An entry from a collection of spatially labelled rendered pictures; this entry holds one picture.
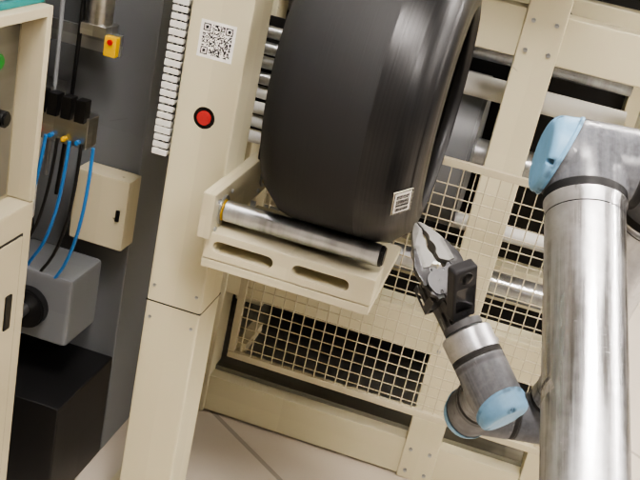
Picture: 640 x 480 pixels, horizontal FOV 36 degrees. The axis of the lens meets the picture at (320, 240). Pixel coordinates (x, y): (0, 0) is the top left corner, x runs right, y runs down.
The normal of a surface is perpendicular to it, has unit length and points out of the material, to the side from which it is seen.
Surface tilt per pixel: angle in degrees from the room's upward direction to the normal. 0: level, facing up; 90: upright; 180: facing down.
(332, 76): 77
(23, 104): 90
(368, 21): 56
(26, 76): 90
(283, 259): 90
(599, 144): 41
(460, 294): 99
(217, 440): 0
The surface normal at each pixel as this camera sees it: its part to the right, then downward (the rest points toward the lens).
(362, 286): -0.25, 0.32
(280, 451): 0.20, -0.91
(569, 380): -0.60, -0.42
